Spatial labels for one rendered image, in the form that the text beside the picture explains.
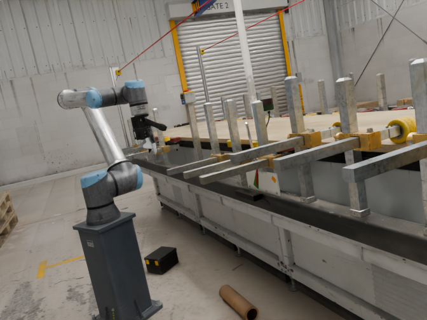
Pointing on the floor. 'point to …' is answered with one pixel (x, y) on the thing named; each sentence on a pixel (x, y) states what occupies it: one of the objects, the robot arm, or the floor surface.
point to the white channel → (245, 51)
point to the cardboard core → (239, 303)
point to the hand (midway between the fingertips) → (154, 153)
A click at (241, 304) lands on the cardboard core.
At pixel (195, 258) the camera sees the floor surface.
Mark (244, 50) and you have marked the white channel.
